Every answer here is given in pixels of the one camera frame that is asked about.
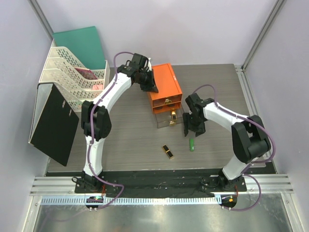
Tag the black binder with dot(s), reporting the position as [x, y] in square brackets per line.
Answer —
[54, 124]

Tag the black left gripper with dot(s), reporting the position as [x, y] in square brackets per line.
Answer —
[151, 87]

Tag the orange drawer cabinet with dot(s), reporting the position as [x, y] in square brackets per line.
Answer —
[166, 83]

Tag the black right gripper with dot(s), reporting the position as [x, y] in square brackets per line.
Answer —
[200, 130]

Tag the gold black lipstick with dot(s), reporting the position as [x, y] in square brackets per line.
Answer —
[173, 115]
[167, 151]

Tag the clear drawer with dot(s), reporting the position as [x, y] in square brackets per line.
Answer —
[163, 115]
[166, 100]

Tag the white mesh file organizer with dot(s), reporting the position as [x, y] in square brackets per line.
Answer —
[60, 68]

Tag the white slotted cable duct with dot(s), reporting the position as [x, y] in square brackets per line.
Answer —
[97, 200]

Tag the teal folder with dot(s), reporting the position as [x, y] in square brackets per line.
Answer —
[85, 44]

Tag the pink magazine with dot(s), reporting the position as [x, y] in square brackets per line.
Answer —
[86, 73]

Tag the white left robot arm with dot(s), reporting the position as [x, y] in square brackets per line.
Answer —
[96, 122]

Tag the green lipstick tube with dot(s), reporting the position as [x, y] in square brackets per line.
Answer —
[192, 144]

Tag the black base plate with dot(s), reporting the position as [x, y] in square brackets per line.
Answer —
[158, 183]

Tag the pink sticky notes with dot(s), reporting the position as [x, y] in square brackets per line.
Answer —
[98, 87]

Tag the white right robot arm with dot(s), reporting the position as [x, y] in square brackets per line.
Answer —
[249, 138]

